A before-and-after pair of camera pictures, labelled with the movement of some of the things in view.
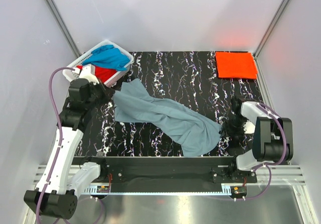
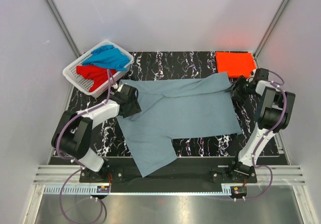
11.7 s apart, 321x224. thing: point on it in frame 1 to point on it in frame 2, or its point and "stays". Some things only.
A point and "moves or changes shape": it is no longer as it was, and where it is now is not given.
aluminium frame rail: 289,176 stays
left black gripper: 108,93 to 135,109
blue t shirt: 108,55 stays
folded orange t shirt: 236,65 stays
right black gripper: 226,131 to 240,97
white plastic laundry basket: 69,73 stays
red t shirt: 102,73 stays
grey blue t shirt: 194,131 moves or changes shape
